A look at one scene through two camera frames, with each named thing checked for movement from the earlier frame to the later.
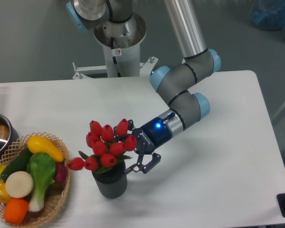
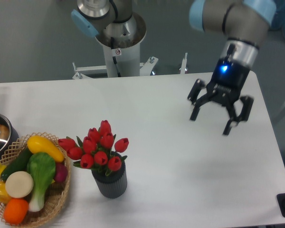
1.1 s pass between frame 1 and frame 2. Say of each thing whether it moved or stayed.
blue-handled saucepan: stayed
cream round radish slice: stayed
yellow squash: stayed
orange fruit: stayed
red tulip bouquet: moved
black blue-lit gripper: moved
